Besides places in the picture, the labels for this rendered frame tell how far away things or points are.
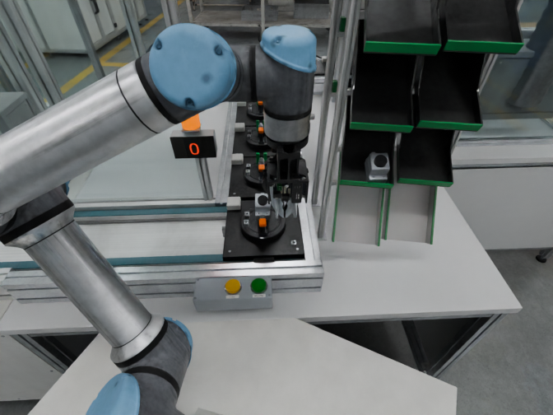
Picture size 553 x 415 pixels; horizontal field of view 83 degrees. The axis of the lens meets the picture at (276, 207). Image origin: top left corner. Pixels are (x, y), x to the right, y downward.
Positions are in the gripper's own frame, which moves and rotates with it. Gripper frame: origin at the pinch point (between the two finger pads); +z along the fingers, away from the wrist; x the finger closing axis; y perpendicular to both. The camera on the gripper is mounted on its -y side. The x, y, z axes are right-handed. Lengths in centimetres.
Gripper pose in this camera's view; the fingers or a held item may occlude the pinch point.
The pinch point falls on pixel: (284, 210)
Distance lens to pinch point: 67.7
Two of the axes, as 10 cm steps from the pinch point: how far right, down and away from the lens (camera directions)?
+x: 10.0, -0.3, 0.3
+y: 0.5, 7.0, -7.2
